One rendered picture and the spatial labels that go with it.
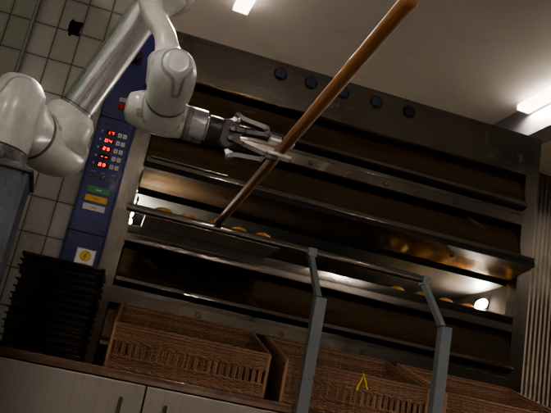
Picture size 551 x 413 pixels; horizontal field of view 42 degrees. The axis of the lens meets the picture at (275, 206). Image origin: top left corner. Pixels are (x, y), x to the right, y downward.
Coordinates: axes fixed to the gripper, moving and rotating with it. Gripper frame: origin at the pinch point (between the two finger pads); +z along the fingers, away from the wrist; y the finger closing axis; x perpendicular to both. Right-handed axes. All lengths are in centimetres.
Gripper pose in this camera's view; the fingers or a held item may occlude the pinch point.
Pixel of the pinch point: (280, 149)
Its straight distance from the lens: 190.6
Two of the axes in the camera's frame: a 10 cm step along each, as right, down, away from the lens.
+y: -1.9, 9.4, -2.9
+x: 2.6, -2.4, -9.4
